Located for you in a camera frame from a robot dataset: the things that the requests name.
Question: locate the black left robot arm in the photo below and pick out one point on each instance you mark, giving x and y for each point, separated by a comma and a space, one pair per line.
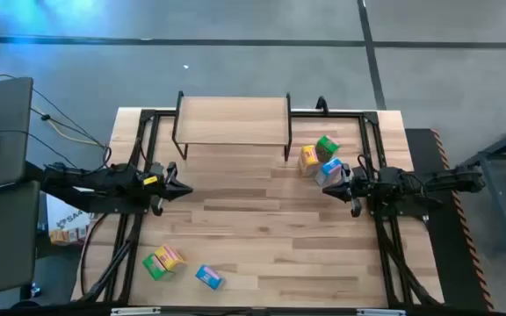
103, 182

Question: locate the yellow tape label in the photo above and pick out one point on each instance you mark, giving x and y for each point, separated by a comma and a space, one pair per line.
149, 180

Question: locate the silver metal bracket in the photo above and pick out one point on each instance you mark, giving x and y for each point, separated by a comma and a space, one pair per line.
380, 312
135, 311

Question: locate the dark grey metal cart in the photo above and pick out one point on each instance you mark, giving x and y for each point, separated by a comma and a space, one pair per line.
490, 197

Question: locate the wooden shelf with black legs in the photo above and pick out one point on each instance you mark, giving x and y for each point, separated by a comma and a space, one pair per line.
231, 120

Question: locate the black mat with striped edge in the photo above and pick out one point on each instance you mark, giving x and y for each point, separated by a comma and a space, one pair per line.
446, 246

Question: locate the yellow Corn Pops cereal box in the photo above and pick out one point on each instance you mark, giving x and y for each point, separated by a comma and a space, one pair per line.
169, 256
309, 155

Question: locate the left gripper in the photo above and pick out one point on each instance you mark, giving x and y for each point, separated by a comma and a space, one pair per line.
158, 189

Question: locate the black metal rig frame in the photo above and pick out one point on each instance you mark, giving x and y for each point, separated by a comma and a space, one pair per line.
336, 115

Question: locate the white printed cardboard box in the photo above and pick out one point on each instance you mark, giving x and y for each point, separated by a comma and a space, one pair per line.
66, 217

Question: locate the blue Rice Krispies cereal box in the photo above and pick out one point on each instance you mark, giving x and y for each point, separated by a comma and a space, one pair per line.
209, 276
330, 169

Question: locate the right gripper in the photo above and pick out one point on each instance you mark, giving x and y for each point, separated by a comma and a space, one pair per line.
358, 189

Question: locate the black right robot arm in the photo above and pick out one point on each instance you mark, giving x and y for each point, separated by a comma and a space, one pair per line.
411, 184

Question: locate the green Apple Jacks cereal box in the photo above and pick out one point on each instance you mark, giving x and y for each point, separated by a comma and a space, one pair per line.
153, 267
327, 147

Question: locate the black curved bracket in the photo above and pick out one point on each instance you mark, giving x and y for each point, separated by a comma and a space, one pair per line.
322, 104

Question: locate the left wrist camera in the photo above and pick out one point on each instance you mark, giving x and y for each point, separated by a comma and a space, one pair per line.
156, 169

